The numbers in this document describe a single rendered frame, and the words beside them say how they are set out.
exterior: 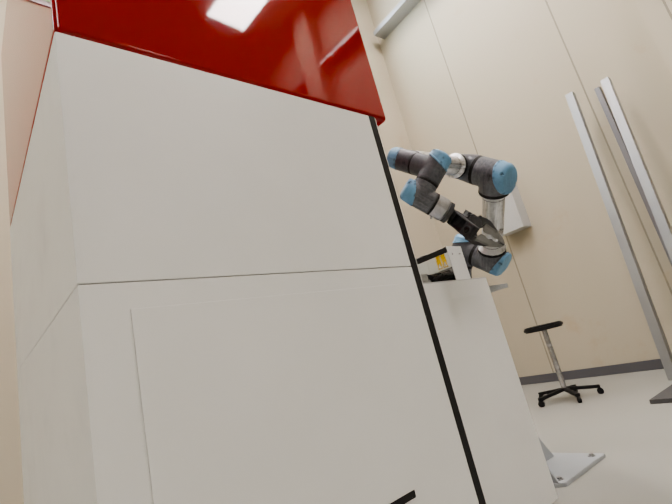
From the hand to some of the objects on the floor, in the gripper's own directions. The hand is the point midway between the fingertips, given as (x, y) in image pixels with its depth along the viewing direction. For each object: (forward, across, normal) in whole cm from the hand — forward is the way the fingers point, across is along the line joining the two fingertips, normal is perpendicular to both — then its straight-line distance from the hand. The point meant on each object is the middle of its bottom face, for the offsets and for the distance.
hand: (501, 243), depth 139 cm
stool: (+169, +86, -170) cm, 255 cm away
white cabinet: (+24, +107, +16) cm, 111 cm away
